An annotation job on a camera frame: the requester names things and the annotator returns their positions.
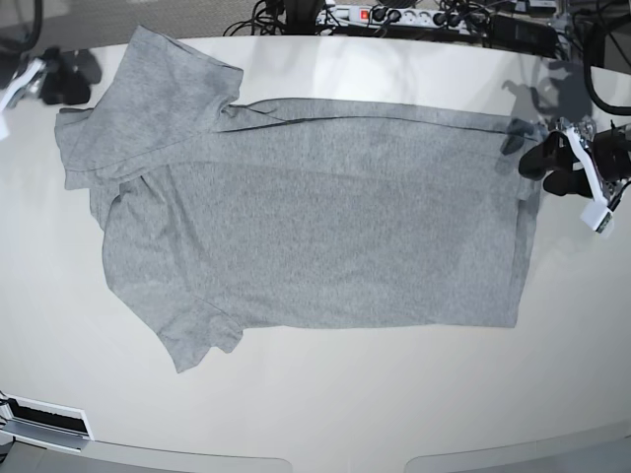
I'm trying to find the grey t-shirt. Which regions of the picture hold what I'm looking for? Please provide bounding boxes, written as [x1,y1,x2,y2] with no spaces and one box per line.
[54,28,540,372]

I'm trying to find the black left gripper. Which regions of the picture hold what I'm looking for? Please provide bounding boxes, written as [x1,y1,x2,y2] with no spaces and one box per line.
[518,125,631,198]

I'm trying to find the white slotted bracket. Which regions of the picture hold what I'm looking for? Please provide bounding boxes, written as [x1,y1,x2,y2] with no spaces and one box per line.
[1,393,95,453]

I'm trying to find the black power adapter box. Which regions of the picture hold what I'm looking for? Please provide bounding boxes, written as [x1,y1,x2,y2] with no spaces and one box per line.
[490,16,558,57]

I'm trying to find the white power strip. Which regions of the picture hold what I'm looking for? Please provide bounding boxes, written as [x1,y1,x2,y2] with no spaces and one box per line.
[315,1,491,35]

